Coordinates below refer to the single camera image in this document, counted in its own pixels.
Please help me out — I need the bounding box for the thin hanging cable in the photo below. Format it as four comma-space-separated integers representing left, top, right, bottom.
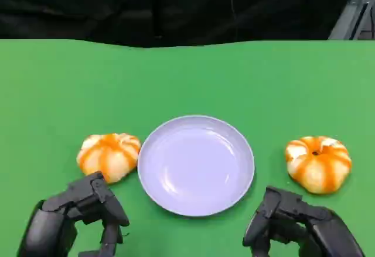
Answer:
229, 0, 236, 40

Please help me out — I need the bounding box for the black backdrop curtain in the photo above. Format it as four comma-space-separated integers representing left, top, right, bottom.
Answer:
0, 0, 361, 49

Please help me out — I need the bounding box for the grey metal frame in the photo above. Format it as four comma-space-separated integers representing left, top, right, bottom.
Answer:
328, 0, 375, 40

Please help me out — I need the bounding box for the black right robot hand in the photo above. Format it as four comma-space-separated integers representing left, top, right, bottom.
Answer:
242, 186, 366, 257

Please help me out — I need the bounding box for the lilac plate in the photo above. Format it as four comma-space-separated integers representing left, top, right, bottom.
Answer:
137, 115, 255, 217

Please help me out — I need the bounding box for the green table cloth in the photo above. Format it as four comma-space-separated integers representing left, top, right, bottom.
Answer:
0, 39, 375, 257

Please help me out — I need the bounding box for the orange white toy bread roll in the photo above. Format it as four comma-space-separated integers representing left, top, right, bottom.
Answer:
285, 135, 352, 195
76, 133, 142, 184

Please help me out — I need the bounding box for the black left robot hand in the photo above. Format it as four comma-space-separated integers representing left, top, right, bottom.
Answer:
16, 171, 130, 257

